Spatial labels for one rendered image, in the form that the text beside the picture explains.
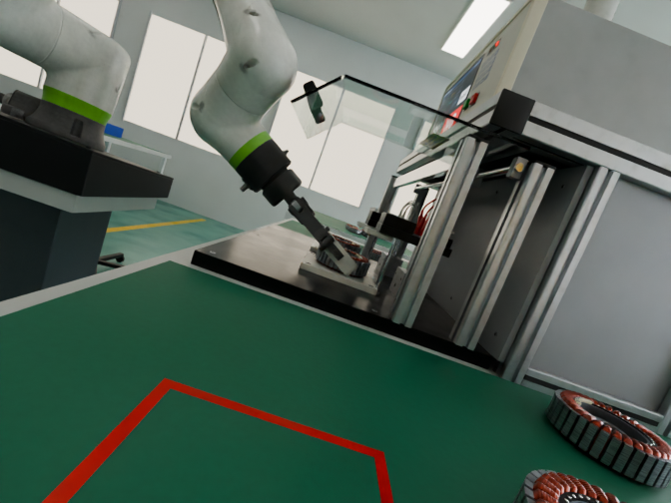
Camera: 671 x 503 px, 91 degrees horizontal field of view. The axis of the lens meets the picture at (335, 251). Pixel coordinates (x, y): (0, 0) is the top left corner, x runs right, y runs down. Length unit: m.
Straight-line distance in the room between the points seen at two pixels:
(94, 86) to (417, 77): 5.23
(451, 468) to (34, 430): 0.25
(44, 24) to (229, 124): 0.44
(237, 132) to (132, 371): 0.45
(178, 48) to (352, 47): 2.64
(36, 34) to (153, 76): 5.46
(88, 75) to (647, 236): 1.06
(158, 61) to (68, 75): 5.45
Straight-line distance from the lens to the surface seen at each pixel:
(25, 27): 0.93
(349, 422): 0.28
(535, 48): 0.69
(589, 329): 0.62
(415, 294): 0.50
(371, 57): 5.86
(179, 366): 0.28
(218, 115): 0.62
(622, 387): 0.69
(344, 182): 5.40
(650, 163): 0.62
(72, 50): 0.95
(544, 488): 0.27
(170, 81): 6.25
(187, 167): 5.92
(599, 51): 0.74
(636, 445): 0.47
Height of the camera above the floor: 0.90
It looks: 7 degrees down
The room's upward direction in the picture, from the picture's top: 20 degrees clockwise
